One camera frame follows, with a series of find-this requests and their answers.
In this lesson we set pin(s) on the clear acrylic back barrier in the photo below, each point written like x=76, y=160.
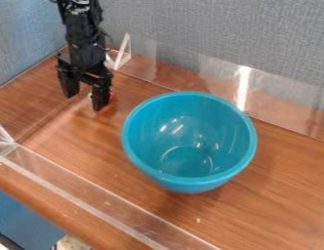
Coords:
x=272, y=98

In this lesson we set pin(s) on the clear acrylic front barrier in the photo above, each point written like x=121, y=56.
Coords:
x=105, y=205

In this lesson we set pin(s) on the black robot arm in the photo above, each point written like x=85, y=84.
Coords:
x=81, y=16

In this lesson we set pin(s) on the red toy strawberry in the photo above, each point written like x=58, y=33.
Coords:
x=108, y=95

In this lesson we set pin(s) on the clear acrylic barrier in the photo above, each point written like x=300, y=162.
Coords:
x=105, y=205
x=272, y=98

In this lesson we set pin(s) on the clear acrylic triangular bracket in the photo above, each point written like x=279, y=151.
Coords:
x=118, y=57

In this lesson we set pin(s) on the blue plastic bowl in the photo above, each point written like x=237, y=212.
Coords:
x=189, y=140

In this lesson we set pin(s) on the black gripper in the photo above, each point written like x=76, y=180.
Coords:
x=81, y=65

